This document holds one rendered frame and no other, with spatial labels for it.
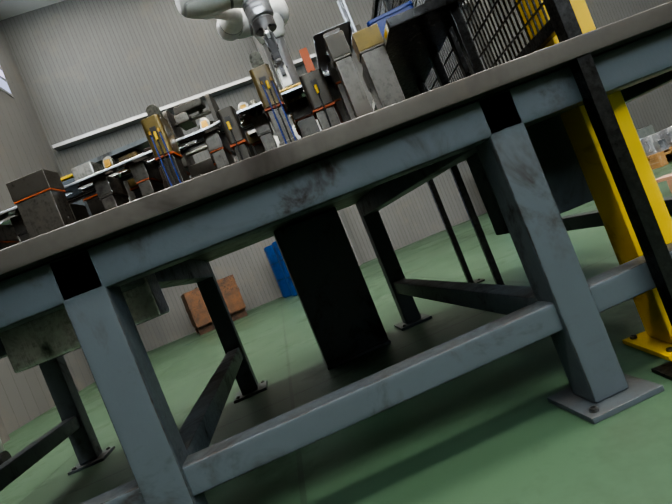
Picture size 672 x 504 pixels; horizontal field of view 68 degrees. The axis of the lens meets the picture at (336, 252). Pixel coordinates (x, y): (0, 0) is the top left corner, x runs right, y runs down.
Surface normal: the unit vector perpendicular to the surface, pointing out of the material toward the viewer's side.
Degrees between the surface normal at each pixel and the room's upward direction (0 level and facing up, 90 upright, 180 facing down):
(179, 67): 90
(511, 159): 90
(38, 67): 90
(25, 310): 90
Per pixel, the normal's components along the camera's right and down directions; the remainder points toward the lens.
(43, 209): -0.03, 0.02
